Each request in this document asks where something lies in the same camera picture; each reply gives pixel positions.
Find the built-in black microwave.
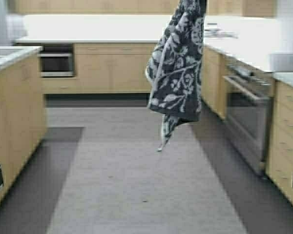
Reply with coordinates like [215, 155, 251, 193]
[39, 44, 75, 78]

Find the grey floor rug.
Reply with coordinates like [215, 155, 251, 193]
[47, 107, 247, 234]

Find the stainless steel oven range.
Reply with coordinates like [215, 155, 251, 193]
[222, 52, 293, 176]

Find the grey floral patterned towel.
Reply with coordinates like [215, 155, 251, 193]
[145, 0, 208, 152]

